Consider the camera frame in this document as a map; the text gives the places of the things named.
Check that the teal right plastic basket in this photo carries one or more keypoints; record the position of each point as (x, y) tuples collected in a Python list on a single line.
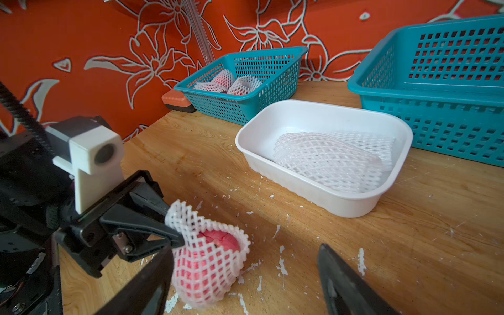
[(445, 80)]

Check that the white foam net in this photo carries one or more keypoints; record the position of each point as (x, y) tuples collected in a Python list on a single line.
[(379, 145), (329, 162)]

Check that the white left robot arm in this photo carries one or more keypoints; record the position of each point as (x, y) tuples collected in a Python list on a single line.
[(63, 187)]

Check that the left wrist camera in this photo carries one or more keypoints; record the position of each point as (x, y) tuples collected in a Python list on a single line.
[(92, 153)]

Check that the orange foam pad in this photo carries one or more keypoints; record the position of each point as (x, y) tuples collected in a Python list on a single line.
[(175, 100)]

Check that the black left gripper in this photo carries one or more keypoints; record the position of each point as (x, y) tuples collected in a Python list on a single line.
[(95, 238)]

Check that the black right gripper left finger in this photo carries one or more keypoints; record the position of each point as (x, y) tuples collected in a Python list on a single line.
[(147, 292)]

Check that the teal left plastic basket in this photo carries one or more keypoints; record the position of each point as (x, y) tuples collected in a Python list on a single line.
[(278, 69)]

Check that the white plastic tray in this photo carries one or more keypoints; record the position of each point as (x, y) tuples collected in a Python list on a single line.
[(257, 138)]

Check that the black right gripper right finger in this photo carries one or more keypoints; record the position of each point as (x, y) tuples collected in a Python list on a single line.
[(344, 291)]

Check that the teal plastic basket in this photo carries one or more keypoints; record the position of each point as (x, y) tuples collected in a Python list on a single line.
[(278, 69), (445, 80)]

